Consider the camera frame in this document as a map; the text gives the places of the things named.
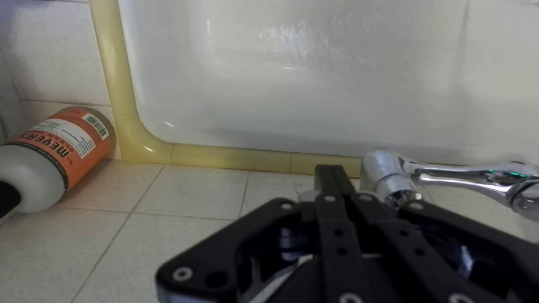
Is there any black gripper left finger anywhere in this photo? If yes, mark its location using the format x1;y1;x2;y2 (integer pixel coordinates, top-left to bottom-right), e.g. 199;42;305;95
155;164;363;303

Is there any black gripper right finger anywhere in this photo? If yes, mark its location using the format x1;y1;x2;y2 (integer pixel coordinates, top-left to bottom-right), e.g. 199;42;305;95
353;192;539;303

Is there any white sink basin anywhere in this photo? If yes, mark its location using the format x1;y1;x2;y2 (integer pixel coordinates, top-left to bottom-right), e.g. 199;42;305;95
117;0;539;165

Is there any orange label bottle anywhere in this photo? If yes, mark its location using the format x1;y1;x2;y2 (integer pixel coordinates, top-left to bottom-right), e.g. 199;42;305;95
0;106;118;221

